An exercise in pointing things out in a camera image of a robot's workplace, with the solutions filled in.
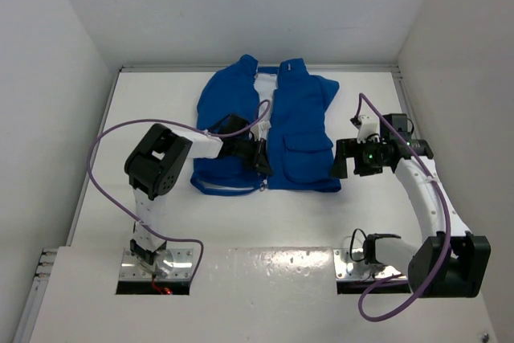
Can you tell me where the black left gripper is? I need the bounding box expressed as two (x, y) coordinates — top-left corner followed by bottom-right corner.
(231, 136), (273, 174)

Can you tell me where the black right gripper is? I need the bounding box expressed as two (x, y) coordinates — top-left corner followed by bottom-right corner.
(328, 137), (388, 178)

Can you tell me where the blue zip-up vest jacket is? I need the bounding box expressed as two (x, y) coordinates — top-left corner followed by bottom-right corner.
(190, 55), (341, 196)

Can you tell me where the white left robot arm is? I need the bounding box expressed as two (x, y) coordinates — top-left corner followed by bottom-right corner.
(124, 114), (273, 267)

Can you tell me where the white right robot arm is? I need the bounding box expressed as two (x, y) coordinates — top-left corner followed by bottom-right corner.
(331, 113), (491, 298)

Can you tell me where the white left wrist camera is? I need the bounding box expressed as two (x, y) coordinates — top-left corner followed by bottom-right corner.
(251, 120), (271, 141)

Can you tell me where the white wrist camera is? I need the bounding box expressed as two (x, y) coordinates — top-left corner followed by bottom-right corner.
(350, 114), (379, 144)
(251, 120), (271, 141)

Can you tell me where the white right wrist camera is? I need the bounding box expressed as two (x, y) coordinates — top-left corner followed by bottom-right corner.
(350, 114), (379, 144)

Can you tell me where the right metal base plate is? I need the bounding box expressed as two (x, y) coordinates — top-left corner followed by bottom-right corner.
(332, 248), (405, 282)

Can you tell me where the metal base plate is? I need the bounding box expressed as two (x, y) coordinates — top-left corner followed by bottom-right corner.
(332, 248), (405, 282)
(118, 248), (194, 282)

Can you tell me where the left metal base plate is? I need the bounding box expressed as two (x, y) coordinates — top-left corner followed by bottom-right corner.
(118, 248), (194, 282)

